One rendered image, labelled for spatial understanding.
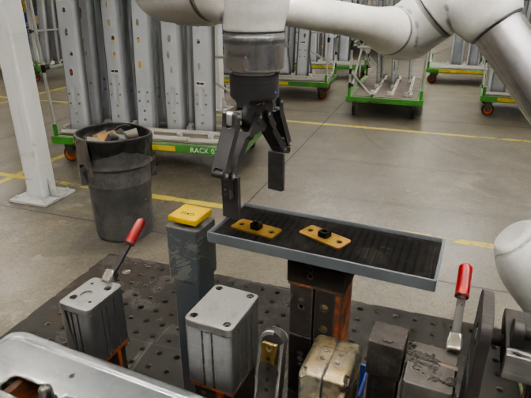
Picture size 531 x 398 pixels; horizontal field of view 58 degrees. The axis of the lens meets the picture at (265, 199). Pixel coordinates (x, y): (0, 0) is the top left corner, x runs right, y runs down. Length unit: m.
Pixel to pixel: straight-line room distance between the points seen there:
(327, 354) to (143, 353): 0.70
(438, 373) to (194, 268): 0.46
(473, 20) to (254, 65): 0.55
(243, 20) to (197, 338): 0.45
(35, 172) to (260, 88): 3.54
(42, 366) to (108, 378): 0.11
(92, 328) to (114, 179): 2.32
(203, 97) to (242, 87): 3.95
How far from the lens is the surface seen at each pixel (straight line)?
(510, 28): 1.12
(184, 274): 0.93
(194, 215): 0.88
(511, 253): 1.14
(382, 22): 1.03
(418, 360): 0.71
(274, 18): 0.70
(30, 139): 4.08
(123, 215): 3.24
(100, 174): 3.15
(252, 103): 0.72
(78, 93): 4.96
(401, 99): 6.59
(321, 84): 7.60
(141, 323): 1.40
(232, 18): 0.70
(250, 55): 0.69
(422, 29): 1.14
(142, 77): 4.88
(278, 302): 1.43
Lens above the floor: 1.53
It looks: 23 degrees down
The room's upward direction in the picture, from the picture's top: straight up
